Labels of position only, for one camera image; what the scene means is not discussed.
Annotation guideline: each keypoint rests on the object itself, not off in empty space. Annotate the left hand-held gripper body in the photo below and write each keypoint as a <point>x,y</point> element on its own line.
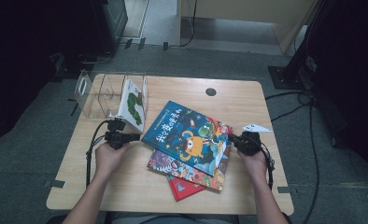
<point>116,137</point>

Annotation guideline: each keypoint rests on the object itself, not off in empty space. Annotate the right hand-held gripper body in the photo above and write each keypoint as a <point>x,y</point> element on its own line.
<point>249,143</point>

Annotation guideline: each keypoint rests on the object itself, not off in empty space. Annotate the white caterpillar book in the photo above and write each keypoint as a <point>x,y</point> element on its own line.
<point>132,105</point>

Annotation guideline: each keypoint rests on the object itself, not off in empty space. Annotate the clear acrylic book rack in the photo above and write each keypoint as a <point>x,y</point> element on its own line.
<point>95,93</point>

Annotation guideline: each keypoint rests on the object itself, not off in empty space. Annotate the dark blue monster book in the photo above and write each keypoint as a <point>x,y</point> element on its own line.
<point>185,137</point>

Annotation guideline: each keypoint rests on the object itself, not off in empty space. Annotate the light blue cartoon animal book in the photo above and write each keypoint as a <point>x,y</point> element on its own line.
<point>191,174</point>

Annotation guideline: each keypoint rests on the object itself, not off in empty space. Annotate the red picture book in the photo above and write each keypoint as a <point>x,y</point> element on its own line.
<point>182,189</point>

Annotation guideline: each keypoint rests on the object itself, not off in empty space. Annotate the person's right hand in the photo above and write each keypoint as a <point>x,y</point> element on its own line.
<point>255,166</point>

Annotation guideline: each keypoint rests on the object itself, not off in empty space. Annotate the person's left hand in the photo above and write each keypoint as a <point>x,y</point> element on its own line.
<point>109,160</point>

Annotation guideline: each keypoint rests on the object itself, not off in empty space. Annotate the black table grommet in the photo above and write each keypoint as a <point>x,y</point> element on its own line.
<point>210,91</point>

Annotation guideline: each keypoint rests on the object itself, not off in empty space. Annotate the person's grey clothing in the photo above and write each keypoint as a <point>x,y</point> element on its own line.
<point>172,219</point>

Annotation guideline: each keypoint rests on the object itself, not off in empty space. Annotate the black metal stand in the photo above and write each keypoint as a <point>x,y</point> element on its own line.
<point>292,62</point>

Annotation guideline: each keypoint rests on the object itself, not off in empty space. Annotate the black cabinet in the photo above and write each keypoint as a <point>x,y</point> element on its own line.
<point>110,25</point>

